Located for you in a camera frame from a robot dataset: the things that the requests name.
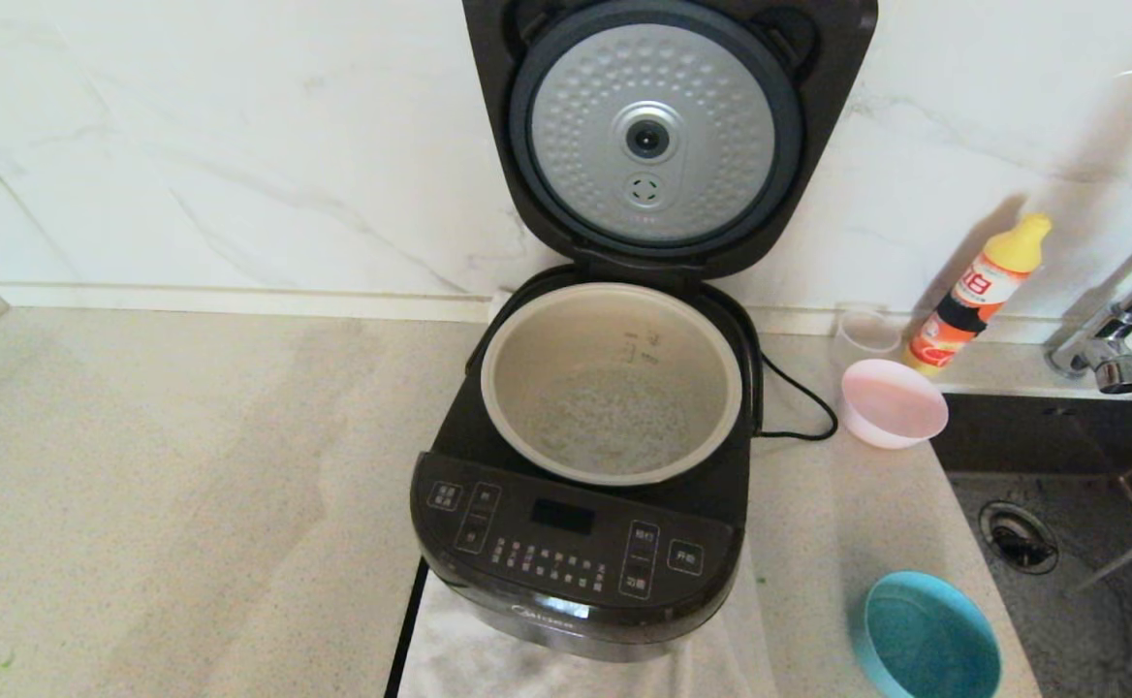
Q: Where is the white translucent mat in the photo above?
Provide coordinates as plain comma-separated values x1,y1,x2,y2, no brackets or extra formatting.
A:
398,560,779,698

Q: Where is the black rice cooker lid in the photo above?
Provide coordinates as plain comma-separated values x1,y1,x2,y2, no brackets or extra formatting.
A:
461,0,880,282

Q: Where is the thin clear water stream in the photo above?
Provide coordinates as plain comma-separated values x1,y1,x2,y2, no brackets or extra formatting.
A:
1073,528,1132,594

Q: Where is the black rice cooker base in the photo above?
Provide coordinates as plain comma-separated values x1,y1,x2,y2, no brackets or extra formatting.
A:
409,264,767,664

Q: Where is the black strip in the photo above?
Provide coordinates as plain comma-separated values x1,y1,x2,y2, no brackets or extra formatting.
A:
384,555,431,698

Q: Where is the metal sink drain strainer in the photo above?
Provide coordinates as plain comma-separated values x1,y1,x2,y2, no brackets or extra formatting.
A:
978,499,1061,576

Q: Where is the black power cord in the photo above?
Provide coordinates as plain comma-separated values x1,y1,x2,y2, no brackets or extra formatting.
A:
758,349,838,442

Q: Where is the yellow capped detergent bottle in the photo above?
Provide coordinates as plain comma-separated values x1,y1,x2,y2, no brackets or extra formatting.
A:
902,213,1054,378

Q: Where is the clear plastic measuring cup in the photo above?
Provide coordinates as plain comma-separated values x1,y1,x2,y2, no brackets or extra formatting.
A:
832,302,904,369

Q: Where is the chrome faucet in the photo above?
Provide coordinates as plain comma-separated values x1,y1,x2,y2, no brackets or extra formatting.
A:
1046,240,1132,396

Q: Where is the grey inner pot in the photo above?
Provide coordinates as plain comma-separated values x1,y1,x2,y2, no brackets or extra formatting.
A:
481,281,745,488

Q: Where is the white raw rice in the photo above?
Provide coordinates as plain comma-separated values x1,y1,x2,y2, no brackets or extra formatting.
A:
532,378,698,476

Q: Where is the teal plastic bowl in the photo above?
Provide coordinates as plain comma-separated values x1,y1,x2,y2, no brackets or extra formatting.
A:
852,570,1003,698

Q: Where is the pink plastic bowl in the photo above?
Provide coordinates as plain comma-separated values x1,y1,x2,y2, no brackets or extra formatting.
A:
839,359,951,451

